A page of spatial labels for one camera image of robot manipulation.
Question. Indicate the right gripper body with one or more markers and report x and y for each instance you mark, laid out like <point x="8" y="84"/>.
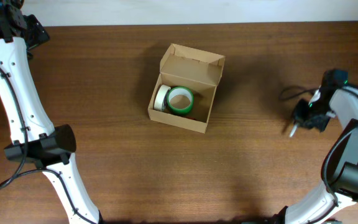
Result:
<point x="314" y="115"/>

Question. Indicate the black white marker pen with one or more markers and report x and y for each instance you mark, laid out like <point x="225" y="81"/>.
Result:
<point x="292" y="132"/>

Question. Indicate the brown cardboard box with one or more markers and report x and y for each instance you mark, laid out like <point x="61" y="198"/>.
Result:
<point x="198" y="70"/>

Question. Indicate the green tape roll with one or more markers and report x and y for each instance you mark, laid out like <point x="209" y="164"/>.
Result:
<point x="180" y="100"/>

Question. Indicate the cream masking tape roll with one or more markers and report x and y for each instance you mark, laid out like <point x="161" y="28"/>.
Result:
<point x="160" y="98"/>

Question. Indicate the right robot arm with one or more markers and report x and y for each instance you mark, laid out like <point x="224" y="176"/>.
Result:
<point x="337" y="98"/>

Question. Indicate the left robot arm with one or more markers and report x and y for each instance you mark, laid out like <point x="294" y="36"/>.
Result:
<point x="36" y="144"/>

